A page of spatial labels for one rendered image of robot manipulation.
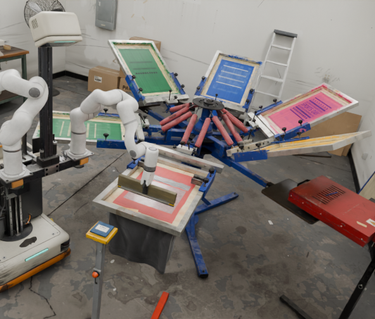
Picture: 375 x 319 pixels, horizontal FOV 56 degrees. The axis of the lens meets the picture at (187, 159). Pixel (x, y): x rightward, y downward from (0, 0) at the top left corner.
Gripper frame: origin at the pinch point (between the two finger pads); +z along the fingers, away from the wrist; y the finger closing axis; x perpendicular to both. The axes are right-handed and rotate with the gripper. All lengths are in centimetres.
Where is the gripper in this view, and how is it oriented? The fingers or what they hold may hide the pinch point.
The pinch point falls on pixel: (146, 189)
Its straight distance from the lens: 218.6
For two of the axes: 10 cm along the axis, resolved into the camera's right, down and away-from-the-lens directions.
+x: 9.3, 3.0, -2.0
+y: -3.1, 4.0, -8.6
